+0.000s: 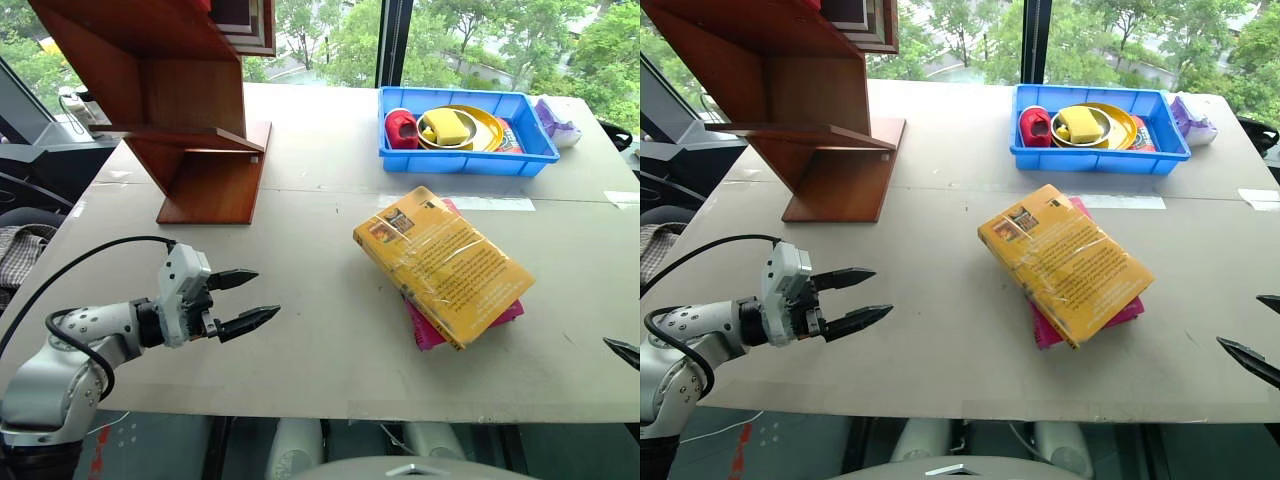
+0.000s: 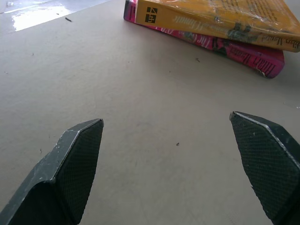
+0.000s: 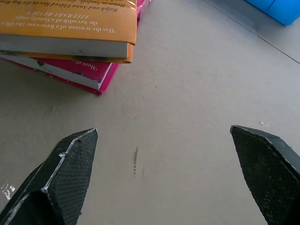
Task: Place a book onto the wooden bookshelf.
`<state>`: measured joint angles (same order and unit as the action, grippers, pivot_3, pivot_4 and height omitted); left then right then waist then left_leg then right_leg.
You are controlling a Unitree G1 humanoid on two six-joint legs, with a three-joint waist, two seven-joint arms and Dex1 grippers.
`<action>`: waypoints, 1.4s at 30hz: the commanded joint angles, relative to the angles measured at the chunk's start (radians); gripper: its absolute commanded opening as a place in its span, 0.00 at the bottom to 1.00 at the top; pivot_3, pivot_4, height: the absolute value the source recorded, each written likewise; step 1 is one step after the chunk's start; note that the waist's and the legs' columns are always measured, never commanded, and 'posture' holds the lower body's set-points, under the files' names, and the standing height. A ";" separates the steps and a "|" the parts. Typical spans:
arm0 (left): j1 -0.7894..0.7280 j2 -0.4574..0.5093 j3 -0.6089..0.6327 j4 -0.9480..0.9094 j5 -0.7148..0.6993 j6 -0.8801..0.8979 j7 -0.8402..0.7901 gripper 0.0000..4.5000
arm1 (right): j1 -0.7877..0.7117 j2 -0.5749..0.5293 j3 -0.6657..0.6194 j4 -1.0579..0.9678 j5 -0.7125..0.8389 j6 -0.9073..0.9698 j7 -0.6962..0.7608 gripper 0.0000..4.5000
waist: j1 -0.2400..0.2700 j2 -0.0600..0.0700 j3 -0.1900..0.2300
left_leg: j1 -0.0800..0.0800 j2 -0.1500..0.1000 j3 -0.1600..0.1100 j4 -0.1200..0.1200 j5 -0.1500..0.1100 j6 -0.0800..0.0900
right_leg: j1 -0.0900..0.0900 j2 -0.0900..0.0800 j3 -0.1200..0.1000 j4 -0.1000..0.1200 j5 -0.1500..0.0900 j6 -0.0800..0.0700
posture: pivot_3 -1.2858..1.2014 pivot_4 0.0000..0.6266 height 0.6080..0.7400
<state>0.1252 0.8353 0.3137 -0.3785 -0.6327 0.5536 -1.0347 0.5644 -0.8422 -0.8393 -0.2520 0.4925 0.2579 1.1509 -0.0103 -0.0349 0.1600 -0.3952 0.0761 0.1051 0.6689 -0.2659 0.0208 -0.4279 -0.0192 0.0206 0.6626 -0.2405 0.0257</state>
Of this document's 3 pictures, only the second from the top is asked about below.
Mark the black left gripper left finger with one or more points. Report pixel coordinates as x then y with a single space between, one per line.
70 168

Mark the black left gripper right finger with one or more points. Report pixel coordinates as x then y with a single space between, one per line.
267 164

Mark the pink paperback book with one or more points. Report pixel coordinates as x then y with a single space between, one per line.
246 55

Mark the yellow paperback book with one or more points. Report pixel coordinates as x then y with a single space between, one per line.
201 21

